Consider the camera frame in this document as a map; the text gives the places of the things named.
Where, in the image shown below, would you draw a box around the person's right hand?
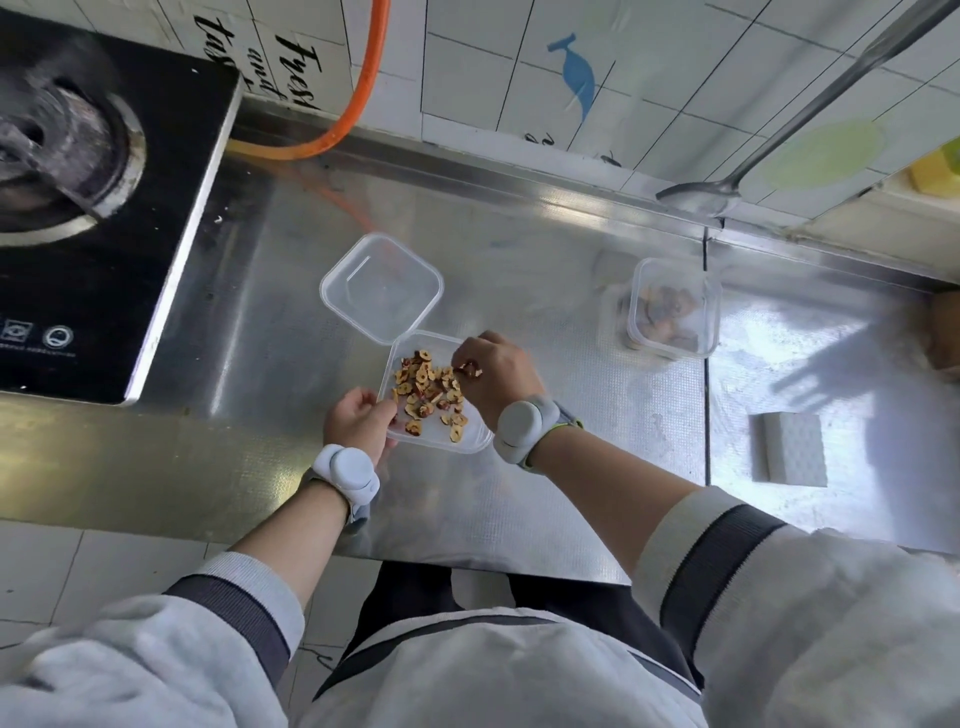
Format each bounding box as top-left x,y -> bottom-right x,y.
450,330 -> 547,433

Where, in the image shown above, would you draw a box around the person's left hand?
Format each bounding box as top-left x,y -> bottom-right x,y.
323,386 -> 399,473

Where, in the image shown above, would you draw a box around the clear plastic food container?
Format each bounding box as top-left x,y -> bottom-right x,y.
377,329 -> 495,456

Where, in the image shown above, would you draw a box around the person's right forearm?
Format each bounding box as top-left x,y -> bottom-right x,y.
534,427 -> 703,580

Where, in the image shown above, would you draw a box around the person's left forearm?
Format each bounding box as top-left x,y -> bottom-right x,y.
227,480 -> 352,610

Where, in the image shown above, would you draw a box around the pile of dried jujube slices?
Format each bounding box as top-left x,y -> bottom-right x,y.
390,348 -> 471,444

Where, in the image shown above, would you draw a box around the grey left wrist tracker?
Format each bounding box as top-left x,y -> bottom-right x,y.
300,444 -> 381,535

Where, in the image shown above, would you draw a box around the grey wrist tracker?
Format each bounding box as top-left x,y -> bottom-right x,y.
300,444 -> 381,535
492,396 -> 585,473

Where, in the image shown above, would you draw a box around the grey right wrist tracker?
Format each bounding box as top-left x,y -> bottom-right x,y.
492,396 -> 585,473

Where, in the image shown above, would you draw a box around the clear plastic container lid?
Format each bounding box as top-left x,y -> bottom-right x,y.
320,232 -> 444,347

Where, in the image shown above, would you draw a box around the black trousers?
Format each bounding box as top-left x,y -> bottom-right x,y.
313,561 -> 706,702

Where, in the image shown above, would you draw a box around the small clear lidded container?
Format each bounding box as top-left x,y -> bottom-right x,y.
616,257 -> 723,360

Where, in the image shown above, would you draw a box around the grey white jacket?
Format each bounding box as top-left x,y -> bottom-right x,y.
0,486 -> 960,728

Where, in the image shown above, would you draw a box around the white sponge block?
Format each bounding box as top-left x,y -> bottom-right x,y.
762,411 -> 829,489

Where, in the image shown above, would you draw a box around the black gas stove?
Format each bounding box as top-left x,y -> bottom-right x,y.
0,7 -> 249,407

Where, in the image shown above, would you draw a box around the metal ladle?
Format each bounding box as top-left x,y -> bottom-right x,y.
656,0 -> 960,219

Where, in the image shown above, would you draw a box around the yellow green dish sponge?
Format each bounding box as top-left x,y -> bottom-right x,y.
909,137 -> 960,200

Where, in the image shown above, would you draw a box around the orange gas hose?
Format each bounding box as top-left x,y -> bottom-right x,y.
227,0 -> 393,161

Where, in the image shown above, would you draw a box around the blue fish wall sticker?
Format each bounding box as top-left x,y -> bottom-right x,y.
546,33 -> 597,123

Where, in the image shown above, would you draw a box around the black lettering wall sticker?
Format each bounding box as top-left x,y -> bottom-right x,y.
191,10 -> 325,114

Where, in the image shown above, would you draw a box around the green round wall sticker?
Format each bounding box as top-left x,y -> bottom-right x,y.
761,118 -> 886,192

